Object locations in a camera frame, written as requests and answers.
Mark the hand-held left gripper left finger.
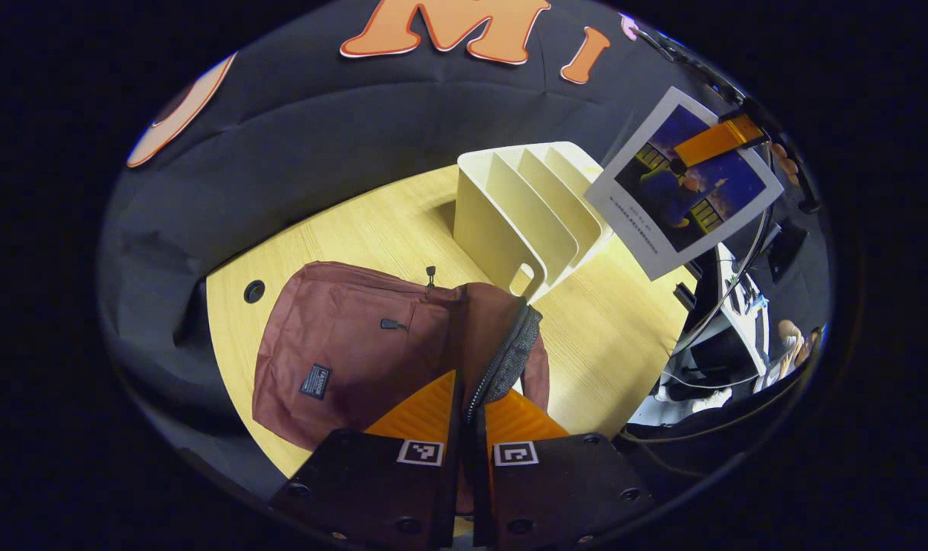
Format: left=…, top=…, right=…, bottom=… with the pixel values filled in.
left=269, top=370, right=465, bottom=550

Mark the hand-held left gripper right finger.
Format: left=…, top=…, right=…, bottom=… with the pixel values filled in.
left=473, top=389, right=656, bottom=549

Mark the white book with blue cover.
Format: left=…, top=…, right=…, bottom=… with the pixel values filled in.
left=583, top=86, right=785, bottom=282

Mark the maroon schoolbag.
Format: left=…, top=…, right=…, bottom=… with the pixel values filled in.
left=251, top=261, right=551, bottom=515

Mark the white bookshelf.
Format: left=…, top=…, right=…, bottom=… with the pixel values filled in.
left=453, top=141, right=615, bottom=305

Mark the black monitor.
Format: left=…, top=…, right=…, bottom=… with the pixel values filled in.
left=768, top=220, right=808, bottom=282

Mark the black backdrop cloth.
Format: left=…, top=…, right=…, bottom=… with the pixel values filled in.
left=96, top=0, right=825, bottom=498

